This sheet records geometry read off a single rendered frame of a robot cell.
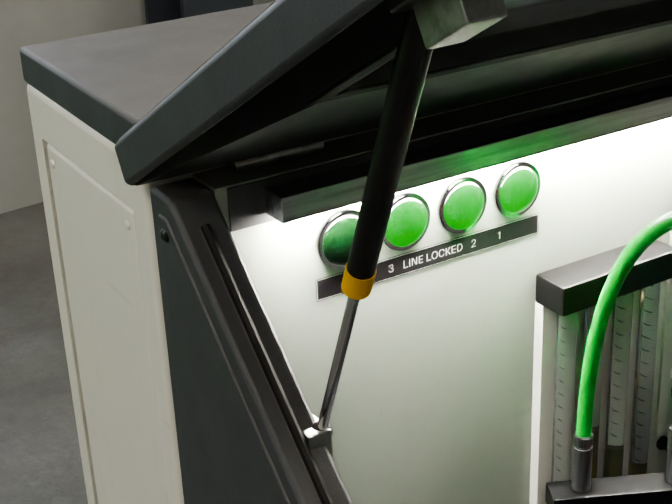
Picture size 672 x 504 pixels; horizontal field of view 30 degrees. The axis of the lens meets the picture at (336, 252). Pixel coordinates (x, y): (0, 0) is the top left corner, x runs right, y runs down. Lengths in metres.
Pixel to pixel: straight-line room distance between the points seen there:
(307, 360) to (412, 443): 0.16
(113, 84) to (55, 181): 0.17
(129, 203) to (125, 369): 0.19
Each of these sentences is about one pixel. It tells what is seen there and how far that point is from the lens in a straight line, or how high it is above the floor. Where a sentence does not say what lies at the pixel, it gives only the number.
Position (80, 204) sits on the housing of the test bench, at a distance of 1.14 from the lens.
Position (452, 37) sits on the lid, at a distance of 0.60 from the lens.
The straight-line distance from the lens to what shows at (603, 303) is 1.09.
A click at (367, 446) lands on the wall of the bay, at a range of 1.13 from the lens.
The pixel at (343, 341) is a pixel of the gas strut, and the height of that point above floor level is 1.41.
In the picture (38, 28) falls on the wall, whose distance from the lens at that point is 4.83.
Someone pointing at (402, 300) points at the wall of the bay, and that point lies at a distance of 1.08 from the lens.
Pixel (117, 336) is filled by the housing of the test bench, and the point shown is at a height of 1.27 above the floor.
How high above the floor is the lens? 1.79
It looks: 24 degrees down
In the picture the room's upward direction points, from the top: 3 degrees counter-clockwise
